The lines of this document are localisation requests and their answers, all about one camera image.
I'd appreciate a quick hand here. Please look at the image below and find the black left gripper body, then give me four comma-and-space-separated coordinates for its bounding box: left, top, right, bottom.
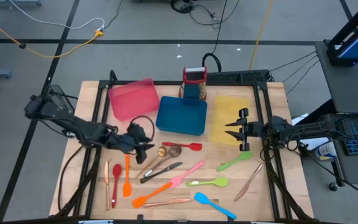
115, 123, 151, 165

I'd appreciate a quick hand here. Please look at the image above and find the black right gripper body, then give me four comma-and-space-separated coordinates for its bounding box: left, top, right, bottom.
239, 108, 272, 152

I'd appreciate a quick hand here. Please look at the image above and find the gold metal spoon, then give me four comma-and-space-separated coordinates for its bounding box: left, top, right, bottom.
135, 146, 168, 179

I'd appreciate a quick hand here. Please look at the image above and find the green silicone spatula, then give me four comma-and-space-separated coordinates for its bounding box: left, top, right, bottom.
216, 151, 254, 172

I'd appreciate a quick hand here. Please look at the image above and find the red silicone spoon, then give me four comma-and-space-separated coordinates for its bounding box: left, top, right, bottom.
111, 164, 123, 209

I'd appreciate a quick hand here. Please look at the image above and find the black table knife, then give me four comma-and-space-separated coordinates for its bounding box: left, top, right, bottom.
139, 161, 183, 184

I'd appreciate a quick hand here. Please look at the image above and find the pink silicone spatula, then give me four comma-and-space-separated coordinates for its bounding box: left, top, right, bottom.
168, 160, 206, 189

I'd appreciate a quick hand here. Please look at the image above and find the orange silicone spatula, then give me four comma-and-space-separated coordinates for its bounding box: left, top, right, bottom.
122, 154, 133, 198
131, 182, 173, 209

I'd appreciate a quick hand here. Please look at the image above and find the green silicone spoon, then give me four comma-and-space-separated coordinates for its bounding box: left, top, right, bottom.
186, 176, 229, 188

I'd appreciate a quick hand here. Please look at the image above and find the blue silicone spatula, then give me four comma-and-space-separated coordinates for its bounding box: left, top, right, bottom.
193, 192, 237, 220

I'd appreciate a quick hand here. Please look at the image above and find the yellow translucent plastic bin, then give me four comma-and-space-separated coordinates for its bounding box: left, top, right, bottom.
209, 95, 251, 147

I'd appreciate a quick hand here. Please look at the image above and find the pink translucent plastic bin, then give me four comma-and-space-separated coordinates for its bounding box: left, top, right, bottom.
108, 77, 160, 122

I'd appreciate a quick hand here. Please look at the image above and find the blue plastic bin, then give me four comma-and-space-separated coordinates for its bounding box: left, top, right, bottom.
155, 95, 208, 136

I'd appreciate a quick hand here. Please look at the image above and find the red silicone spatula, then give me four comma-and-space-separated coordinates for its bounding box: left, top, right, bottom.
162, 141, 203, 152

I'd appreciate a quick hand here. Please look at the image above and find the black perforated metal box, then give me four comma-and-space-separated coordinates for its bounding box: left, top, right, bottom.
206, 69, 273, 83

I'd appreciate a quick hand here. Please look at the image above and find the white labelled bottle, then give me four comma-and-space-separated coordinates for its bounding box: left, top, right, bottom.
314, 141, 337, 162

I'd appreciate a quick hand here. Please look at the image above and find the black mesh controller box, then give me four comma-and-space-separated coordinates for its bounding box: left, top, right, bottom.
45, 84, 76, 114

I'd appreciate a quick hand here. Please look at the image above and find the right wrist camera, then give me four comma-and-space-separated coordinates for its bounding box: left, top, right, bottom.
249, 122, 264, 138

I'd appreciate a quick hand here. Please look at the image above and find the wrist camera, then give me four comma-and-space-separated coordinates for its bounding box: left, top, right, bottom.
249, 122, 264, 138
129, 123, 150, 141

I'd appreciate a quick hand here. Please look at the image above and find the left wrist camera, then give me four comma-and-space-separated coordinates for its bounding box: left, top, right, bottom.
129, 123, 150, 141

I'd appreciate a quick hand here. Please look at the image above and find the red-handled metal box grater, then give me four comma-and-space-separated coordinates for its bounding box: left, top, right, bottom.
178, 66, 208, 101

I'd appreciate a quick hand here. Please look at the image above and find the black aluminium table frame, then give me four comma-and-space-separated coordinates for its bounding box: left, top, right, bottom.
48, 70, 315, 222

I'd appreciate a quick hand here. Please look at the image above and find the black looped cable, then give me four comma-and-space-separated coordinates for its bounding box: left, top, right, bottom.
201, 0, 229, 73

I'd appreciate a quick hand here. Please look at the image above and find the yellow power cord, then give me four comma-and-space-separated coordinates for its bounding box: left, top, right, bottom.
0, 10, 104, 59
248, 0, 275, 71

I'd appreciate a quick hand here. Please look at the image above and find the black coiled cable bundle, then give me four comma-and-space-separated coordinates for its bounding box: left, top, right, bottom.
169, 0, 222, 29

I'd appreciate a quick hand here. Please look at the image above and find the white cable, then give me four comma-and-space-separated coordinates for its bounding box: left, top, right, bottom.
9, 0, 106, 31

